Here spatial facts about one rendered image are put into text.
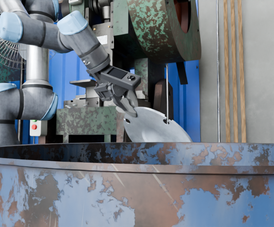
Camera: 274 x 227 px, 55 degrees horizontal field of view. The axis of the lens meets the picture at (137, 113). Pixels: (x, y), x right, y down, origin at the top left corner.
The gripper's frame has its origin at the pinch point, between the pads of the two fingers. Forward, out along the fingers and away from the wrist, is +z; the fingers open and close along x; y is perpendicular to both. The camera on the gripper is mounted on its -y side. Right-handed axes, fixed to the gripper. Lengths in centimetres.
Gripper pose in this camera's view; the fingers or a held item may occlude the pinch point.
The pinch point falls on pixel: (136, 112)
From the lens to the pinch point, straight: 85.5
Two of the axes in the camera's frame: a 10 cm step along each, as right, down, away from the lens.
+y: -7.1, 0.6, 7.0
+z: 5.0, 7.5, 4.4
